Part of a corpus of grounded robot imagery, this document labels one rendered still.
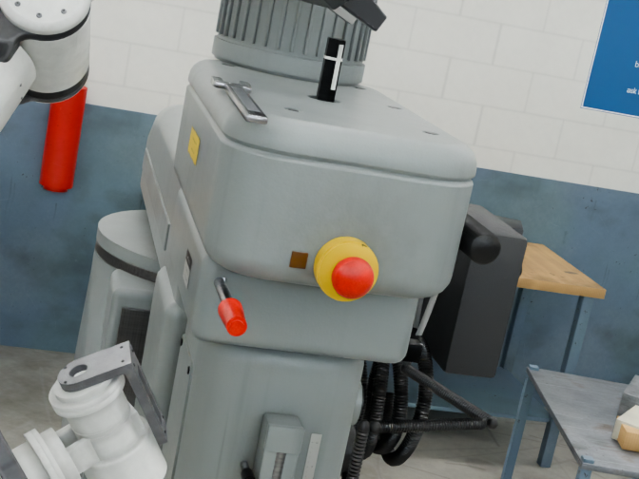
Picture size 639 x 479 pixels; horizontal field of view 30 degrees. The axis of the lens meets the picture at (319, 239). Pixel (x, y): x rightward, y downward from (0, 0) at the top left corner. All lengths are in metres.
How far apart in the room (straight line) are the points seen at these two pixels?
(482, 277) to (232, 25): 0.49
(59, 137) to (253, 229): 4.33
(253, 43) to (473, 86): 4.40
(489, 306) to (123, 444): 0.78
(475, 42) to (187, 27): 1.38
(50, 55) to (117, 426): 0.33
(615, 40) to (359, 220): 5.00
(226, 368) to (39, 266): 4.43
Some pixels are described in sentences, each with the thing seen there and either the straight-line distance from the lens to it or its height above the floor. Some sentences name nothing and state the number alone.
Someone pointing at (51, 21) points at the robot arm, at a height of 1.94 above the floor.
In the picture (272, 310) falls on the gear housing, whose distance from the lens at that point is 1.25.
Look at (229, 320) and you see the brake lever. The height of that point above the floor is 1.70.
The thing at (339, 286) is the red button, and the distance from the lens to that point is 1.10.
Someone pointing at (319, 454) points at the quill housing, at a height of 1.50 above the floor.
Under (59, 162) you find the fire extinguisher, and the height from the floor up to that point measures 0.94.
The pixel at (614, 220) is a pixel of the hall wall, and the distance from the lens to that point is 6.27.
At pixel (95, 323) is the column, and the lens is 1.88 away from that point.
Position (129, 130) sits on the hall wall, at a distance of 5.57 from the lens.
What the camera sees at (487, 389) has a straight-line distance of 5.77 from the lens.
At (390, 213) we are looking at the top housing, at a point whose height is 1.82.
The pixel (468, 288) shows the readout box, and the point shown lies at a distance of 1.66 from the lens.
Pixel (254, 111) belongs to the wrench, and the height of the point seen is 1.90.
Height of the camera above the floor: 2.04
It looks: 13 degrees down
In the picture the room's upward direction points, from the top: 11 degrees clockwise
